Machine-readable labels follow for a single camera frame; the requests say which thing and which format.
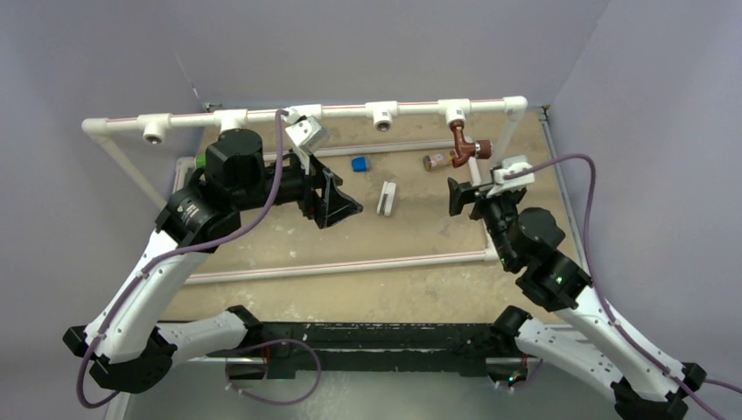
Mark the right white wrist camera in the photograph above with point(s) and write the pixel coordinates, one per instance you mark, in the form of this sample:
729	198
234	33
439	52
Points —
510	175

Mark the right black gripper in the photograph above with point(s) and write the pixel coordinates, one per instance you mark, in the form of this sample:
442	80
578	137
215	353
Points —
460	194

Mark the green plastic faucet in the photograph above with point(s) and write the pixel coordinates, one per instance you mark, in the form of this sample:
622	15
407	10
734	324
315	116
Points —
200	160

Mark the brown faucet with blue cap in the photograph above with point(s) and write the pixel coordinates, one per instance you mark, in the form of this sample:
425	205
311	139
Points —
463	149

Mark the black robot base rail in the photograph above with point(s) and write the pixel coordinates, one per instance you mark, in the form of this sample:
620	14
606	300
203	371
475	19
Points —
465	349

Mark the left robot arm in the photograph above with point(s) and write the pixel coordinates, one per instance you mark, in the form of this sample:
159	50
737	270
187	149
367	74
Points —
125	349

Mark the white PVC pipe frame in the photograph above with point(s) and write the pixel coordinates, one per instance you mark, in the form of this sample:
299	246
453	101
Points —
154	128

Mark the pink capped clip jar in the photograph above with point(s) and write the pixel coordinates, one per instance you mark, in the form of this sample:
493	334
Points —
436	161

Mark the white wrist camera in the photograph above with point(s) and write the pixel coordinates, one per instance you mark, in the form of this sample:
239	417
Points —
510	175
306	135

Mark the white staple box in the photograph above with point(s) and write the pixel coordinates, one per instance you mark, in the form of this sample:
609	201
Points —
386	200

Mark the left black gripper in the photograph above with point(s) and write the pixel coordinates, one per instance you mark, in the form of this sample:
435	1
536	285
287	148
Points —
331	204

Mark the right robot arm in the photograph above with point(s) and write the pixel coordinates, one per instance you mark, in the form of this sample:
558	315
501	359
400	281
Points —
606	352

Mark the blue paperclip box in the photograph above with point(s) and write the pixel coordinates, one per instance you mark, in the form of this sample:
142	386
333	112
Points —
360	164

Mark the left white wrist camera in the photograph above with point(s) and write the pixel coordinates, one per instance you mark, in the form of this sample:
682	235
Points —
306	135

